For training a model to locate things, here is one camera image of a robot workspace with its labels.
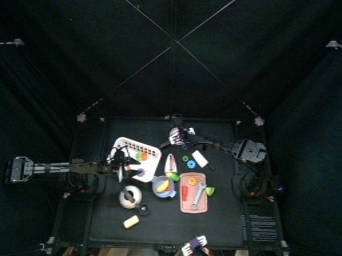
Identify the grey frame corner clamp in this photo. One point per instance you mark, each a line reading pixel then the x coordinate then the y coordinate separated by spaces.
pixel 259 121
pixel 332 44
pixel 16 42
pixel 80 117

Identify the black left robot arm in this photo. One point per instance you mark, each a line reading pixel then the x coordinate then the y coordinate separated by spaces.
pixel 48 167

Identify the white plastic dish rack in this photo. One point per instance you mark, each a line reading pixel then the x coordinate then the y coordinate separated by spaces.
pixel 141 154

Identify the small purple toy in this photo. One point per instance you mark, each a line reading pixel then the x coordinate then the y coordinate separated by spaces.
pixel 140 172

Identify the yellow toy banana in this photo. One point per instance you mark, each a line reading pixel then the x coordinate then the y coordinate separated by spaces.
pixel 162 186

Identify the blue toy gear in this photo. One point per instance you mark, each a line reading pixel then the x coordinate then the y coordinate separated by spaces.
pixel 191 164

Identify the blue bowl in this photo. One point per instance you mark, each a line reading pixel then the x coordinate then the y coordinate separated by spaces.
pixel 162 191

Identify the white flat spatula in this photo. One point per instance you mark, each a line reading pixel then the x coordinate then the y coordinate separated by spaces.
pixel 199 159

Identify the small black cup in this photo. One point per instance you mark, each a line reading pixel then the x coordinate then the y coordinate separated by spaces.
pixel 142 209

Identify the purple white striped object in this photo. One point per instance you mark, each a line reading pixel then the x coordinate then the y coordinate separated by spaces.
pixel 193 245

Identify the orange toy gear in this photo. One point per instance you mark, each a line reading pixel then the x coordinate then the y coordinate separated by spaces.
pixel 191 181

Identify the silver toy wrench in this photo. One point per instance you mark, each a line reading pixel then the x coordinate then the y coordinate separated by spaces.
pixel 197 196

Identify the red toy block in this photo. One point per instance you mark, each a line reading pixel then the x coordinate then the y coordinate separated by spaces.
pixel 184 193

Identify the pink tray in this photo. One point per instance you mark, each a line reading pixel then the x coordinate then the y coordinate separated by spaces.
pixel 188 203

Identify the pale yellow block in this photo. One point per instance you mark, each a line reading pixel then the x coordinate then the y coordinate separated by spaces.
pixel 130 221

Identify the orange green toy apple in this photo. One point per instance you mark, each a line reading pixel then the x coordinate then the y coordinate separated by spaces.
pixel 141 156

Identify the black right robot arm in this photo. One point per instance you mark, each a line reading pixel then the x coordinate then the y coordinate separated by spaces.
pixel 248 151

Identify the black camera on mount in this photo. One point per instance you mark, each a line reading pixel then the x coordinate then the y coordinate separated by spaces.
pixel 176 119

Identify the green toy piece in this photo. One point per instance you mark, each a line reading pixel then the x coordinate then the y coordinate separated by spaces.
pixel 209 191

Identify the roll of white tape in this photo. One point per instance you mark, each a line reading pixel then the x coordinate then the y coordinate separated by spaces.
pixel 129 197

